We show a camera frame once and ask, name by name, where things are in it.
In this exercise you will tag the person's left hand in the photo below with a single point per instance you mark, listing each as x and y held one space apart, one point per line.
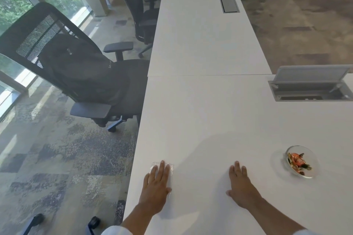
155 190

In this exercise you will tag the person's right hand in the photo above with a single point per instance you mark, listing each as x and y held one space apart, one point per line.
242 188

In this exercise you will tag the clear plastic bag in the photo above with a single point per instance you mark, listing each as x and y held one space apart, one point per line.
154 165

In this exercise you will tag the clear glass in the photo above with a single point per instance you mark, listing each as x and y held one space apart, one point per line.
313 157

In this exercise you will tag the person's right forearm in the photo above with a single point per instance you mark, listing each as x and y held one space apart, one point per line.
275 217

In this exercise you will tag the person's white left sleeve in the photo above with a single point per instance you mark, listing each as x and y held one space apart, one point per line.
111 231

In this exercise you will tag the person's white sleeve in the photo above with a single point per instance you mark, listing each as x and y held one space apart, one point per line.
111 231
304 232

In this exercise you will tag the person's white right sleeve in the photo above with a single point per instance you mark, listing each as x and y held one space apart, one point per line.
304 232

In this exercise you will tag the blue black chair base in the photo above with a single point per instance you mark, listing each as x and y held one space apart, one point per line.
93 222

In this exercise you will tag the black backpack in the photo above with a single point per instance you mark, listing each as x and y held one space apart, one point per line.
85 72

